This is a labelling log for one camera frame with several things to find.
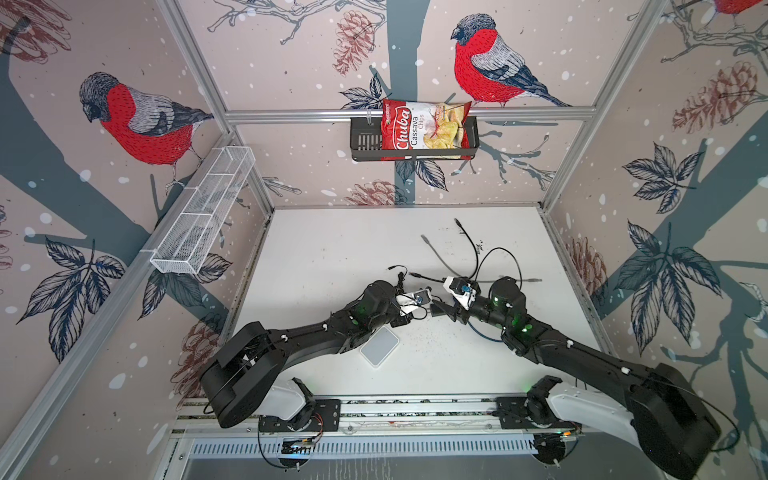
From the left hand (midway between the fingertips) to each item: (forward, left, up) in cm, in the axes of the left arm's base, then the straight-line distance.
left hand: (414, 294), depth 82 cm
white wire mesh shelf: (+5, +56, +17) cm, 59 cm away
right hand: (-1, -6, +3) cm, 7 cm away
